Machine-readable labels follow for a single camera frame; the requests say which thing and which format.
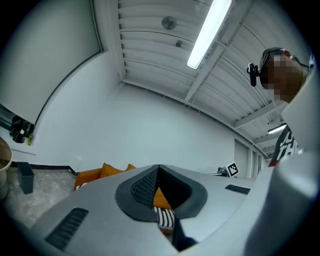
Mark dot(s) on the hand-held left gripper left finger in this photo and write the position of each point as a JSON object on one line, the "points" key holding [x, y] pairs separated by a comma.
{"points": [[95, 215]]}

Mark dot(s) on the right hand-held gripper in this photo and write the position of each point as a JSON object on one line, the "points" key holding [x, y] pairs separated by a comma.
{"points": [[232, 170]]}

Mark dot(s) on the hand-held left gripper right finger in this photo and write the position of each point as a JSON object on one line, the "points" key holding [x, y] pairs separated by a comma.
{"points": [[215, 195]]}

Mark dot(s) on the orange sofa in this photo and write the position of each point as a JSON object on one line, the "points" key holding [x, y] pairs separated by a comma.
{"points": [[87, 176]]}

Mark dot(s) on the grey door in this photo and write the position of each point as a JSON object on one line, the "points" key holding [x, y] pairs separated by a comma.
{"points": [[241, 157]]}

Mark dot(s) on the orange cushion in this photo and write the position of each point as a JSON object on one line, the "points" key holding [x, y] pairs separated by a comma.
{"points": [[110, 171], [130, 167]]}

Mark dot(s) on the person's black printed t-shirt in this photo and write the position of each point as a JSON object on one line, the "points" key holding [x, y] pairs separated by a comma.
{"points": [[285, 147]]}

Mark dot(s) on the long ceiling tube light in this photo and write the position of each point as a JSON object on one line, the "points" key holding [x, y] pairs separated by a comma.
{"points": [[277, 129], [208, 32]]}

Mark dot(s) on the dark grey waste bin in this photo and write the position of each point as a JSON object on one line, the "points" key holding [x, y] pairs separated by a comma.
{"points": [[25, 177]]}

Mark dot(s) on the beige round side table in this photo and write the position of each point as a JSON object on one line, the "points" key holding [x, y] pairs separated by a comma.
{"points": [[4, 160]]}

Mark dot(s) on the person's head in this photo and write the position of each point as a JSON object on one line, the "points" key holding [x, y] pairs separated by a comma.
{"points": [[285, 75]]}

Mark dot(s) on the black stand equipment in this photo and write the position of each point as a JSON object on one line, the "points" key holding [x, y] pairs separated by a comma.
{"points": [[20, 130]]}

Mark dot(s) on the small dark ceiling fixture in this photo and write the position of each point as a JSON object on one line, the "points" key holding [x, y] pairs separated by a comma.
{"points": [[178, 43]]}

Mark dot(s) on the round grey ceiling disc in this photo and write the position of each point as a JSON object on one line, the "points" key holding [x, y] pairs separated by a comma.
{"points": [[169, 22]]}

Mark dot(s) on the large white screen panel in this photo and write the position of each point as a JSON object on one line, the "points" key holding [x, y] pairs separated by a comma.
{"points": [[45, 57]]}

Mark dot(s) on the black head-worn camera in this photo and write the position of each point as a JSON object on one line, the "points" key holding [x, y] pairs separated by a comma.
{"points": [[253, 72]]}

